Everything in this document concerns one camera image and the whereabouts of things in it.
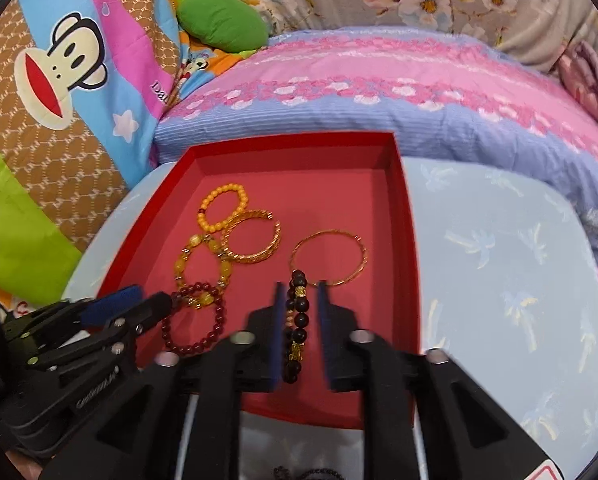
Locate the green pillow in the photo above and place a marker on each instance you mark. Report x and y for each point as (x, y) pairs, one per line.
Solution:
(224, 20)

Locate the red cardboard box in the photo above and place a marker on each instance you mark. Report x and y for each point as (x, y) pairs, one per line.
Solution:
(329, 185)

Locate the pink folded cloth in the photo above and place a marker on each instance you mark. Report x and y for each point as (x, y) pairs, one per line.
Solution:
(591, 85)

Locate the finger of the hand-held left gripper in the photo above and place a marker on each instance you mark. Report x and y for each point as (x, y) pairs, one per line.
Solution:
(111, 306)
(146, 312)

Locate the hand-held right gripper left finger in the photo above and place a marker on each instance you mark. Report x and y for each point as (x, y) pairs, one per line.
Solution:
(278, 335)

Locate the purple garnet bead strand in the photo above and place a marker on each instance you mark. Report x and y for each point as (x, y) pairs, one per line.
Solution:
(319, 472)

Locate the gold leaf pattern bangle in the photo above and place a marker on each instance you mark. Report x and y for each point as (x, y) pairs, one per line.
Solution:
(274, 240)

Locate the monkey print colourful quilt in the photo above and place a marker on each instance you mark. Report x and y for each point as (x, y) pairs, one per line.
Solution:
(79, 110)

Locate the person's left hand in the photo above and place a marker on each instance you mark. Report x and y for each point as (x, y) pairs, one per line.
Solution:
(26, 467)

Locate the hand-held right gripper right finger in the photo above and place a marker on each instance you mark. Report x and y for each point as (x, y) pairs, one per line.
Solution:
(324, 335)

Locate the pink and blue quilt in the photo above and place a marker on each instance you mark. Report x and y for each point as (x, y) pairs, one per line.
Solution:
(379, 70)

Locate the thin gold bangle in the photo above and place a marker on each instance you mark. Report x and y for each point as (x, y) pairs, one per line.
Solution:
(361, 260)

